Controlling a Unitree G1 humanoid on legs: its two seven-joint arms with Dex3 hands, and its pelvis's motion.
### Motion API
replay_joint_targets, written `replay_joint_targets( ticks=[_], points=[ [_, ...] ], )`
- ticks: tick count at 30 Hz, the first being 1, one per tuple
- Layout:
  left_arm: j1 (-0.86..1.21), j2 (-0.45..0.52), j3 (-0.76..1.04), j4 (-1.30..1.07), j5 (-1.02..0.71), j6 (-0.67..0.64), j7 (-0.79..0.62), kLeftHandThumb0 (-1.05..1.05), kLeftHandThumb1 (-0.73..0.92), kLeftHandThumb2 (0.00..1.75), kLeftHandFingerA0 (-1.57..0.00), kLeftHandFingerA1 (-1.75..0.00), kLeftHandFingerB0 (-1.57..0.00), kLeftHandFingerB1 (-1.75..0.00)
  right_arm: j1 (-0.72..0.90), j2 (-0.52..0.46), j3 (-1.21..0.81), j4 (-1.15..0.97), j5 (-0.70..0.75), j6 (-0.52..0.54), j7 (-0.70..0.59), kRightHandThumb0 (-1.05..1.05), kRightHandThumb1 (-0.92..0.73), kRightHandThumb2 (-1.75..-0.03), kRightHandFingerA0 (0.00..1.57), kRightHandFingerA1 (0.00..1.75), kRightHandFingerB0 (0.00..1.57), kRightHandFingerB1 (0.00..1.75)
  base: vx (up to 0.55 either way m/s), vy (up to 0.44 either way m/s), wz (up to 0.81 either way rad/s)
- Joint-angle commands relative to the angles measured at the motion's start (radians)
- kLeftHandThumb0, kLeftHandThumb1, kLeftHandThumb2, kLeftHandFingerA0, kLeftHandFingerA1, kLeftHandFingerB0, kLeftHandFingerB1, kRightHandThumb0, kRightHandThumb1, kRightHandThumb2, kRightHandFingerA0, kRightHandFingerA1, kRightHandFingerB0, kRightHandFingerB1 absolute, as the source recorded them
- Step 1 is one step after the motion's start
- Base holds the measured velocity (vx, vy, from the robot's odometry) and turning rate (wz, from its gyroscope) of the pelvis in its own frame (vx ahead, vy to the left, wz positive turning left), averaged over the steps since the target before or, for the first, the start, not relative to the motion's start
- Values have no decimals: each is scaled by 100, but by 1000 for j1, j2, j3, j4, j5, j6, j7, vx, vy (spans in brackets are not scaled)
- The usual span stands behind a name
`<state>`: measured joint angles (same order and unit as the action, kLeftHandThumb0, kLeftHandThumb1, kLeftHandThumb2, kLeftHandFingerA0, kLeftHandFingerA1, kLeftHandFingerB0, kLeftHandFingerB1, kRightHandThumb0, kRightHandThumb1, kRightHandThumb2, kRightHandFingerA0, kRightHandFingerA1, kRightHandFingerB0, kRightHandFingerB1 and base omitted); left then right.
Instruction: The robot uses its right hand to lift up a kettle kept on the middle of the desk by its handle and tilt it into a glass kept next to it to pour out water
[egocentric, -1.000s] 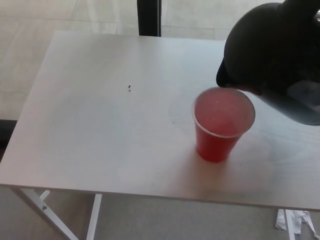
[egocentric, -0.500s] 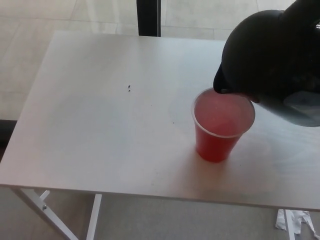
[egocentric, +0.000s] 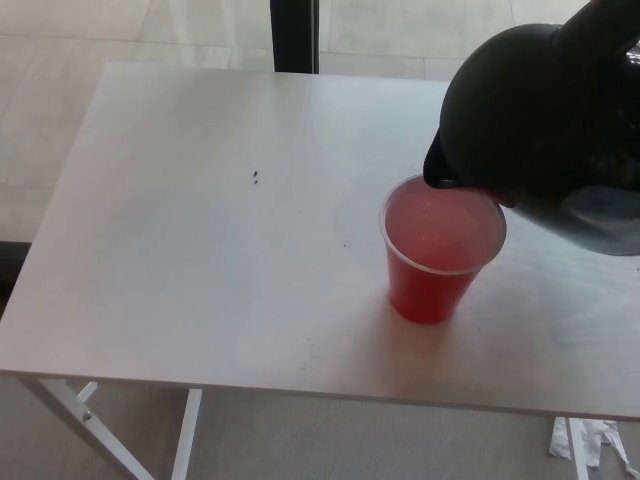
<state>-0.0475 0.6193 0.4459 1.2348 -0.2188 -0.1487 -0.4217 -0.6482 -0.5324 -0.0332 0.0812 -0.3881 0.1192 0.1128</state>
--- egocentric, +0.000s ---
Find white slanted table leg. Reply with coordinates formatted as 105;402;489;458
19;377;149;480

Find black electric kettle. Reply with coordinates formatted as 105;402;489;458
422;0;640;257

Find white straight table leg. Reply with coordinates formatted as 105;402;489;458
567;417;590;480
172;388;204;480

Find red plastic cup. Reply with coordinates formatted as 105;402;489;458
380;173;507;325

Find crumpled white paper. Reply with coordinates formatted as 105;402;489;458
548;417;631;474

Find black vertical window post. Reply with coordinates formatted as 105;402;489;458
269;0;321;75

